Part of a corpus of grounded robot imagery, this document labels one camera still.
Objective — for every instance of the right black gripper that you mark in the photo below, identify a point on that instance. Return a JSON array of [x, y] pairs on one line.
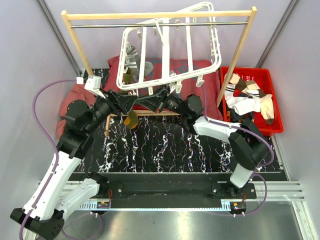
[[155, 102]]

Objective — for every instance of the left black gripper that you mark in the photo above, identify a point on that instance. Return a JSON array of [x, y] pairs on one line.
[[122, 104]]

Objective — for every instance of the olive green ribbed sock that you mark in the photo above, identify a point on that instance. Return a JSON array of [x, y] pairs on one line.
[[131, 121]]

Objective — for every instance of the white plastic clip hanger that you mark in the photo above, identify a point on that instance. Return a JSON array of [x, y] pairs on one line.
[[167, 76]]

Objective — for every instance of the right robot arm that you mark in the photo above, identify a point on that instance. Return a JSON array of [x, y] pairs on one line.
[[248, 146]]

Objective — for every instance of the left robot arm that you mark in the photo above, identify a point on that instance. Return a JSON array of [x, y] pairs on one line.
[[45, 213]]

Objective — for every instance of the red patterned pillow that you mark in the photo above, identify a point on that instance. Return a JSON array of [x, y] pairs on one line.
[[211, 82]]

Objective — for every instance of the grey striped sock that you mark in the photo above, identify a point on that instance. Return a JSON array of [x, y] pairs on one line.
[[133, 61]]

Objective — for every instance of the pink crumpled cloth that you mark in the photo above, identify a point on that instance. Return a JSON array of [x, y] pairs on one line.
[[77, 92]]

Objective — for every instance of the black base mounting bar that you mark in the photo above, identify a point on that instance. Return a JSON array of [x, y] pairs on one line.
[[168, 192]]

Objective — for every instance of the navy dark sock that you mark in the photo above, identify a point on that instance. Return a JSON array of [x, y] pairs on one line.
[[234, 117]]

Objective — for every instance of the red plastic bin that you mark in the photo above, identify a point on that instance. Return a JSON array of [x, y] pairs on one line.
[[249, 74]]

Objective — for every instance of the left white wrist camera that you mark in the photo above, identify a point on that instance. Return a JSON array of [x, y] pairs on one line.
[[93, 85]]

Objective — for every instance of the metal rack rail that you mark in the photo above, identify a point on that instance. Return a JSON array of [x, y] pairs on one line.
[[147, 25]]

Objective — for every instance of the wooden clothes rack frame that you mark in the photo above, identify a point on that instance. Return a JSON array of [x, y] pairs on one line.
[[200, 11]]

